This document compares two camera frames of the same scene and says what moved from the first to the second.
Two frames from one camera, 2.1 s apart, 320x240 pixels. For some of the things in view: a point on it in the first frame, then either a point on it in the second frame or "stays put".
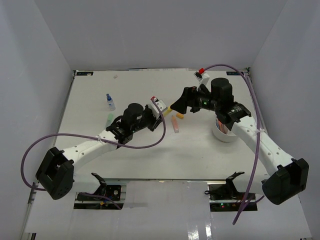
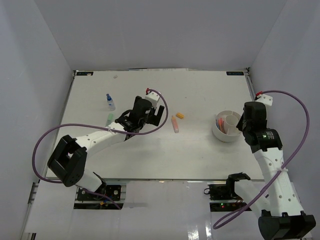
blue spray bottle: [111, 103] stays put
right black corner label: [234, 73] stays put
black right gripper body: [200, 99] to [241, 125]
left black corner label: [84, 73] stays put
